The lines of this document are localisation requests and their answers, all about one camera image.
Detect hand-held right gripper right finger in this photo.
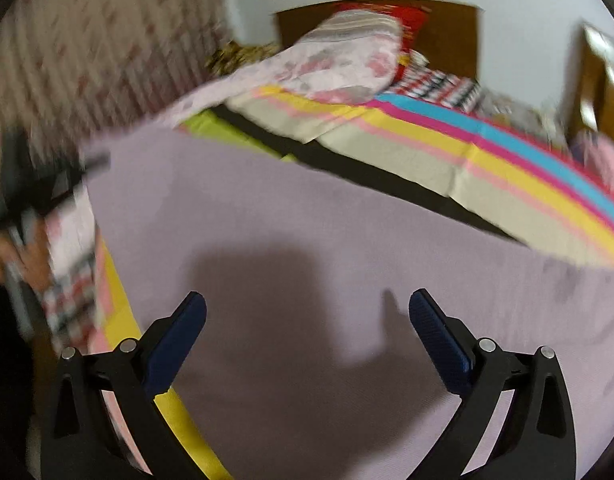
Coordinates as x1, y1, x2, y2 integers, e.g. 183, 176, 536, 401
408, 288, 578, 480

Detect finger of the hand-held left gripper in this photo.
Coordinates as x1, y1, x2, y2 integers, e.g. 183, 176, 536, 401
79, 154, 112, 176

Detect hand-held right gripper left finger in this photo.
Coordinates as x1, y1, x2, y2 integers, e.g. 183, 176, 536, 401
39, 291, 208, 480

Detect purple pants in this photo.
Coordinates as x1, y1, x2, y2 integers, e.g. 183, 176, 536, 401
82, 120, 614, 480

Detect person's left hand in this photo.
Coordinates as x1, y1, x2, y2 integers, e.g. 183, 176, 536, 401
0, 234, 52, 295

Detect checked bedsheet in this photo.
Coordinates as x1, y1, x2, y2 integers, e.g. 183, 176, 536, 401
39, 195, 102, 356

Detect brown floral curtain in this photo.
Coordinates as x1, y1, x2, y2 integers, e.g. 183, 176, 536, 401
0, 0, 228, 161

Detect tiger print blanket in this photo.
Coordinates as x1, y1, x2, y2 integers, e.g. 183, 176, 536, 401
205, 40, 282, 78

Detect rainbow striped blanket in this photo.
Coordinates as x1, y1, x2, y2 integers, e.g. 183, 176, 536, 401
87, 84, 614, 480

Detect pink floral quilt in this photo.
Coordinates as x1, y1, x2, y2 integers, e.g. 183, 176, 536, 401
152, 10, 405, 128

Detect cloth-covered nightstand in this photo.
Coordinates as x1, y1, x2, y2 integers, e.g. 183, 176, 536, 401
479, 87, 570, 151

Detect checkered plaid cloth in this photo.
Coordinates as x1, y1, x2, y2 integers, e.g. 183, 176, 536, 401
387, 55, 482, 111

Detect glossy brown headboard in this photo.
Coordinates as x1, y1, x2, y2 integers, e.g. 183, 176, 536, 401
579, 24, 614, 151

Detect dark wooden headboard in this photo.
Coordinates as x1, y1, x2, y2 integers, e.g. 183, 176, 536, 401
276, 0, 482, 83

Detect red pillow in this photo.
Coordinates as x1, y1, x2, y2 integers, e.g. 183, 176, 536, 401
332, 2, 432, 83

